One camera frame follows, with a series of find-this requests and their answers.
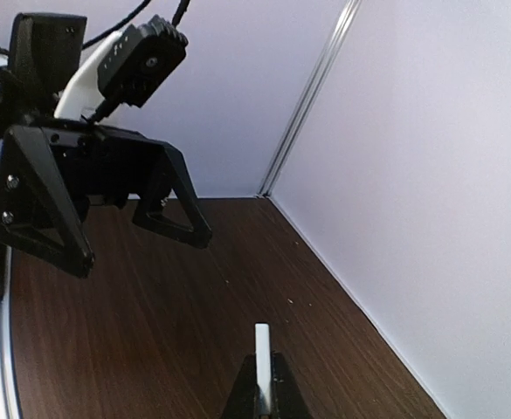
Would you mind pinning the white battery cover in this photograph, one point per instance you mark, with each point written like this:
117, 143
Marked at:
263, 368

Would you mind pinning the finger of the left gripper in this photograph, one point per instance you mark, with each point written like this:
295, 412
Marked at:
168, 204
37, 215

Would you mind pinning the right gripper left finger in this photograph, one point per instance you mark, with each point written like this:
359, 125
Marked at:
242, 401

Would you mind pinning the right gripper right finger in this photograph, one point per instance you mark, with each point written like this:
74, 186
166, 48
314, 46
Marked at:
287, 400

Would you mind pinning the right aluminium frame post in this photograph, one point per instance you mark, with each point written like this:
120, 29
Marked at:
309, 94

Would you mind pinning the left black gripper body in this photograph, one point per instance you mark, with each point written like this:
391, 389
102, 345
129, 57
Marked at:
105, 161

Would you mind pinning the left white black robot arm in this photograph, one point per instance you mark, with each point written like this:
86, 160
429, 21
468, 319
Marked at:
44, 54

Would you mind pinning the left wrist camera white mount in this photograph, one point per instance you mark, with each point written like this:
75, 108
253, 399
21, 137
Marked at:
126, 69

